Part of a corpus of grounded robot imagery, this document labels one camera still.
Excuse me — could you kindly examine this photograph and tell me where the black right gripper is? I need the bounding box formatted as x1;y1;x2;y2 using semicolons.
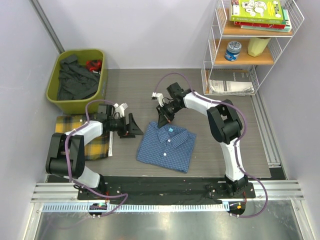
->
156;101;183;128

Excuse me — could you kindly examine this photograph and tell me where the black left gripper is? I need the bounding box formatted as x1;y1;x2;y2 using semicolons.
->
107;113;143;139

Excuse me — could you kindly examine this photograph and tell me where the blue checked long sleeve shirt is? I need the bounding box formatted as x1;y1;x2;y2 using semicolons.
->
136;121;196;174

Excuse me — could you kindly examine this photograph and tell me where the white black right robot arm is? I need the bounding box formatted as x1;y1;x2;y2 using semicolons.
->
151;82;248;198

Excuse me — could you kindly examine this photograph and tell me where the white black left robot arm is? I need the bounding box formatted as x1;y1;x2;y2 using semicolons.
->
45;103;144;200

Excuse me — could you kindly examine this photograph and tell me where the folded yellow plaid shirt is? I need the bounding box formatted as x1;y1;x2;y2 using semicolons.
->
55;115;110;161

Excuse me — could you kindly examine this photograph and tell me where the white folded paper booklet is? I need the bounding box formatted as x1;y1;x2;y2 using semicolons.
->
208;79;255;96

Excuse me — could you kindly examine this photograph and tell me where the red black garment in bin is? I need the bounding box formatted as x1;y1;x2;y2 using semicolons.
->
85;59;103;72

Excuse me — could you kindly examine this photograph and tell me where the dark grey shirt in bin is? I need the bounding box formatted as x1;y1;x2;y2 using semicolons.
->
57;54;101;101

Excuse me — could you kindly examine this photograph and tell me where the olive green plastic bin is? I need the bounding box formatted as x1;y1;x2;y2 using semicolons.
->
46;48;108;115

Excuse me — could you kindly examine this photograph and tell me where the blue white round tin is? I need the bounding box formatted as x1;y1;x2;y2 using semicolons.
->
224;41;242;62

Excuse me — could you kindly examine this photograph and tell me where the pale yellow faceted vase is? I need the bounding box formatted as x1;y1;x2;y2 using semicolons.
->
247;37;271;57

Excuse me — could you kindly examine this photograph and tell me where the red book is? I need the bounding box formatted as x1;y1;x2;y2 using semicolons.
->
233;21;286;30

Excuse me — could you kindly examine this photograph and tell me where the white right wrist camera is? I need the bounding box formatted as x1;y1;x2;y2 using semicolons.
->
151;92;164;106

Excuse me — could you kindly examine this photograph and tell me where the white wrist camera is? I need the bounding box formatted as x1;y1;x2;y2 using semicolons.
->
151;92;164;106
113;103;128;119

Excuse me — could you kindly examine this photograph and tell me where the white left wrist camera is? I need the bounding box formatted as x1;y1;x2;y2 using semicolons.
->
113;103;128;119

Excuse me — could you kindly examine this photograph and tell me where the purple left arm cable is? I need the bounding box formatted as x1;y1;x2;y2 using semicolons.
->
64;99;129;230

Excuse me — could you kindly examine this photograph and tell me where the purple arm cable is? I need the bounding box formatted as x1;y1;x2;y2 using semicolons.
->
64;99;129;230
152;72;270;220

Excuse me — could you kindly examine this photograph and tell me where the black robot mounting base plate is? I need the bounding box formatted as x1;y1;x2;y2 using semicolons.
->
77;175;256;201

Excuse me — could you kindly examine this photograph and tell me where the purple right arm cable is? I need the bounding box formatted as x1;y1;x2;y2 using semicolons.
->
152;72;270;220

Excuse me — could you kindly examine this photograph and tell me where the white slotted cable duct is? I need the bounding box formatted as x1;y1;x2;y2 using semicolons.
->
42;201;230;213

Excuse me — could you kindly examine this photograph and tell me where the white wire shelf rack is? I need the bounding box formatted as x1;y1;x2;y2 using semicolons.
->
201;0;304;96

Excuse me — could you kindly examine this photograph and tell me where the aluminium extrusion rail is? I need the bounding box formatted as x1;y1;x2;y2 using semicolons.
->
31;180;304;203

